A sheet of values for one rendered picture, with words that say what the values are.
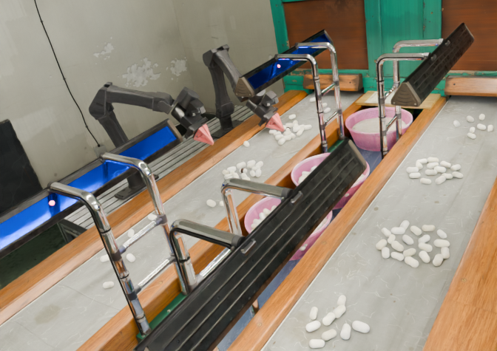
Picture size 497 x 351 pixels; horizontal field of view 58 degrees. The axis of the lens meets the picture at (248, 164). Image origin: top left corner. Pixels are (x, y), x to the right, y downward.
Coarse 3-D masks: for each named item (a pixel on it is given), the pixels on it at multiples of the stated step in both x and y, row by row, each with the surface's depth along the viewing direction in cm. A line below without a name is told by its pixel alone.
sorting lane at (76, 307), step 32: (224, 160) 185; (256, 160) 179; (192, 192) 166; (96, 256) 141; (160, 256) 135; (64, 288) 130; (96, 288) 127; (32, 320) 120; (64, 320) 118; (96, 320) 116
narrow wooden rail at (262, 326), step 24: (432, 120) 181; (408, 144) 162; (384, 168) 151; (360, 192) 141; (360, 216) 133; (336, 240) 122; (312, 264) 116; (288, 288) 110; (264, 312) 104; (288, 312) 106; (240, 336) 99; (264, 336) 98
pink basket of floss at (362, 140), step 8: (360, 112) 196; (376, 112) 196; (408, 112) 185; (352, 120) 194; (360, 120) 197; (408, 120) 185; (352, 136) 186; (360, 136) 180; (368, 136) 177; (376, 136) 175; (392, 136) 175; (360, 144) 184; (368, 144) 180; (376, 144) 179; (392, 144) 179
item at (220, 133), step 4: (228, 116) 227; (220, 120) 227; (224, 120) 226; (228, 120) 227; (236, 120) 239; (240, 120) 237; (220, 124) 229; (224, 124) 227; (228, 124) 228; (232, 124) 230; (236, 124) 234; (220, 128) 231; (224, 128) 228; (228, 128) 228; (232, 128) 230; (216, 132) 229; (220, 132) 228; (224, 132) 227; (212, 136) 226; (216, 136) 225; (220, 136) 224
